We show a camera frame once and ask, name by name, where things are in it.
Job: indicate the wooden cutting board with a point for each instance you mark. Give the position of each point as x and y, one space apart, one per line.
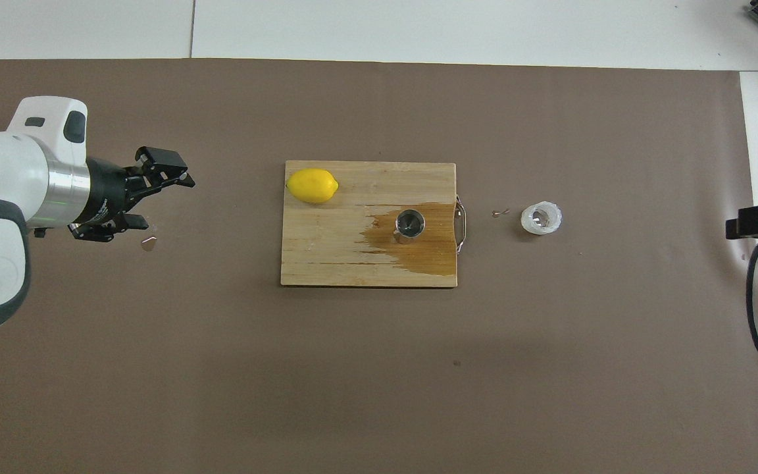
326 250

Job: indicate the yellow lemon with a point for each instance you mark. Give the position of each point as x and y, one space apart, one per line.
312 185

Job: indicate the brown paper table mat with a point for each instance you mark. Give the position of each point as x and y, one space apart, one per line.
221 362

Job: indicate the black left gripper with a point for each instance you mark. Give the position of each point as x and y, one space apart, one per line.
109 194

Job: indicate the small clear textured cup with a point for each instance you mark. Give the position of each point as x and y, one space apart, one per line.
541 218

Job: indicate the steel double jigger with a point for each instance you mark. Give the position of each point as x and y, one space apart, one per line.
410 224

